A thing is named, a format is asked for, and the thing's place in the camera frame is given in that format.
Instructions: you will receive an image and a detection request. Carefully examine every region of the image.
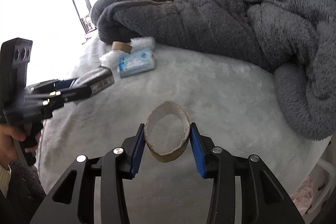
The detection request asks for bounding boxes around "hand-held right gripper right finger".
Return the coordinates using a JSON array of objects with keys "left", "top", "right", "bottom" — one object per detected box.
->
[{"left": 189, "top": 122, "right": 305, "bottom": 224}]

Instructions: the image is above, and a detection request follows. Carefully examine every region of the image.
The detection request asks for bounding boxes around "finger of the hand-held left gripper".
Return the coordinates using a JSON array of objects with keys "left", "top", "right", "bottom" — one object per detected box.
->
[
  {"left": 49, "top": 86, "right": 92, "bottom": 110},
  {"left": 26, "top": 78, "right": 79, "bottom": 95}
]

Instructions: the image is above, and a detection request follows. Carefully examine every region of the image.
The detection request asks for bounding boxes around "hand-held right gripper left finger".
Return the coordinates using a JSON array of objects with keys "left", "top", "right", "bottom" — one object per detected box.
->
[{"left": 29, "top": 123, "right": 145, "bottom": 224}]

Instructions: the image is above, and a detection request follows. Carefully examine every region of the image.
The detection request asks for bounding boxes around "brown cardboard ring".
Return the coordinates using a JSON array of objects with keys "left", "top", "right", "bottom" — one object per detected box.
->
[{"left": 145, "top": 100, "right": 191, "bottom": 163}]

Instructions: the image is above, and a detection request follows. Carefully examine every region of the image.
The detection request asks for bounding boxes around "small grey box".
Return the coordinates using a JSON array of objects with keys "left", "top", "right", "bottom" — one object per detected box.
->
[{"left": 71, "top": 68, "right": 115, "bottom": 96}]

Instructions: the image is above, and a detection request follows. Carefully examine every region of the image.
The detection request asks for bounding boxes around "person's left hand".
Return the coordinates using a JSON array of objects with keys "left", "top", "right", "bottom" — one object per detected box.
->
[{"left": 0, "top": 124, "right": 26, "bottom": 169}]

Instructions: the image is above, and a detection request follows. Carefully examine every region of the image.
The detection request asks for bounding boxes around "brown tape roll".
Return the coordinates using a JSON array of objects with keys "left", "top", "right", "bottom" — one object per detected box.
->
[{"left": 111, "top": 41, "right": 133, "bottom": 54}]

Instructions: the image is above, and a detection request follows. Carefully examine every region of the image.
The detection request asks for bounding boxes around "bed with grey bedspread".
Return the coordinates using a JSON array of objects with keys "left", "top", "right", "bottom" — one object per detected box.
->
[{"left": 37, "top": 38, "right": 330, "bottom": 224}]

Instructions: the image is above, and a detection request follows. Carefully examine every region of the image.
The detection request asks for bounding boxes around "blue tissue pack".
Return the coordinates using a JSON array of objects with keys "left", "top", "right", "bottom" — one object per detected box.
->
[{"left": 117, "top": 48, "right": 157, "bottom": 79}]

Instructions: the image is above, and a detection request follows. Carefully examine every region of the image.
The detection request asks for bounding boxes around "person's dark fleece garment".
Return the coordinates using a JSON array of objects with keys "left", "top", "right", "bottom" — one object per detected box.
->
[{"left": 8, "top": 160, "right": 48, "bottom": 224}]

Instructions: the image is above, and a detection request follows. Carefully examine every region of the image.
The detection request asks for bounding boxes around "pink cloth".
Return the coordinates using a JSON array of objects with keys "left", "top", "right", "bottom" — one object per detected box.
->
[{"left": 291, "top": 178, "right": 314, "bottom": 211}]

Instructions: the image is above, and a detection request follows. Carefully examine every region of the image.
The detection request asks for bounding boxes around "white plastic basket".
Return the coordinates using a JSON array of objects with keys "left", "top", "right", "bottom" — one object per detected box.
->
[{"left": 304, "top": 160, "right": 332, "bottom": 214}]

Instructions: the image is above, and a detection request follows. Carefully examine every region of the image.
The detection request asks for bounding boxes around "dark grey fleece blanket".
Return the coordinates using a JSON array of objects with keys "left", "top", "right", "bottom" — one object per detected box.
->
[{"left": 90, "top": 0, "right": 336, "bottom": 141}]

